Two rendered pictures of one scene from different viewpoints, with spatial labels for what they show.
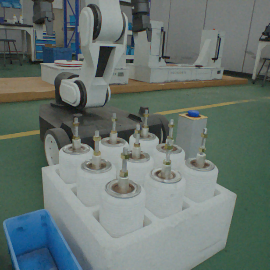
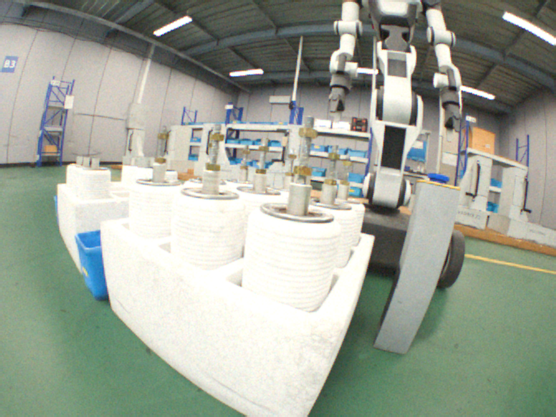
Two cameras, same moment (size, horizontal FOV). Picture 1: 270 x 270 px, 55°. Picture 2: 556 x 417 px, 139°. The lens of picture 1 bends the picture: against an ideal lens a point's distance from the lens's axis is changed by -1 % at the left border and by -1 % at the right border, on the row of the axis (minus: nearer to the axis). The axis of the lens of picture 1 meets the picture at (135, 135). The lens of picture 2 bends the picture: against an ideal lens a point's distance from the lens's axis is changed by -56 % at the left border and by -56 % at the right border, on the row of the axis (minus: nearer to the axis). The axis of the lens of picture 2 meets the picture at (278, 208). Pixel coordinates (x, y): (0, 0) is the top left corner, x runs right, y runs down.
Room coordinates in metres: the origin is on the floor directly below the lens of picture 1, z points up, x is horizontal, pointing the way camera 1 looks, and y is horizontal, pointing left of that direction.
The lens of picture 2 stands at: (0.49, -0.37, 0.29)
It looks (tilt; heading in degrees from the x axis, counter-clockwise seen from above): 10 degrees down; 62
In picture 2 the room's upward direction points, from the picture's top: 8 degrees clockwise
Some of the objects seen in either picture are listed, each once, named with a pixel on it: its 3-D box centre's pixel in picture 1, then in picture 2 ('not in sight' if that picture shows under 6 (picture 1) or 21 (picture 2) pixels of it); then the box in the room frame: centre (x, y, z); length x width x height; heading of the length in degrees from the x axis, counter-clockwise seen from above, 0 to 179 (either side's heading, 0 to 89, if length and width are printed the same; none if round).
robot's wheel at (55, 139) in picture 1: (58, 152); not in sight; (0.97, 0.30, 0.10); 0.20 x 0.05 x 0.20; 39
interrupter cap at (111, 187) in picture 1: (122, 188); (158, 183); (0.48, 0.02, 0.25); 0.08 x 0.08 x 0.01
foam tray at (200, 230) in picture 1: (132, 207); (248, 278); (0.64, -0.01, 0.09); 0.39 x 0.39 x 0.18; 37
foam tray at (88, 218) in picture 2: not in sight; (116, 215); (0.31, 0.44, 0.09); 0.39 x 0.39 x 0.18; 34
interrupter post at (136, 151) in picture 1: (136, 152); (259, 184); (0.64, -0.01, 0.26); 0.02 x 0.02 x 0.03
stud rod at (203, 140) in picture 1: (203, 142); (305, 153); (0.62, -0.17, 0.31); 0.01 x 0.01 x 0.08
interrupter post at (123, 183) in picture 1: (123, 182); (159, 174); (0.48, 0.02, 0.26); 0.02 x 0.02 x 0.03
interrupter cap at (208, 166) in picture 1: (199, 164); (296, 213); (0.62, -0.17, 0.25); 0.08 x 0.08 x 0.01
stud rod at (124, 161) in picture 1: (124, 165); (161, 149); (0.48, 0.02, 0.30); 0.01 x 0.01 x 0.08
